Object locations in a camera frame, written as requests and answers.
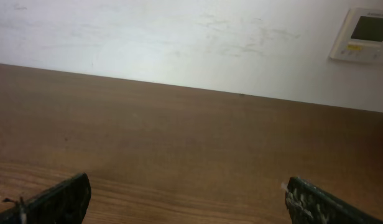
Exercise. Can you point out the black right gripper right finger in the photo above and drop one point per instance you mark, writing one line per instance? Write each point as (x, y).
(308, 204)

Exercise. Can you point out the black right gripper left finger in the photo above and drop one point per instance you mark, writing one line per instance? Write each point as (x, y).
(64, 203)

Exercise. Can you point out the white wall control panel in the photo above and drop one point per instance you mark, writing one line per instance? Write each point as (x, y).
(360, 38)

